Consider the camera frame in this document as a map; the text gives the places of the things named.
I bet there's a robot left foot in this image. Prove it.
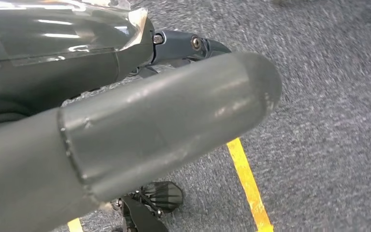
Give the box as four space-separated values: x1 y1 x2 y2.
139 180 184 215

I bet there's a black robot left leg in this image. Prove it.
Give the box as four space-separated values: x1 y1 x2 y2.
110 194 170 232

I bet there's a yellow floor tape square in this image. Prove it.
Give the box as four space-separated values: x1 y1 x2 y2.
67 137 274 232

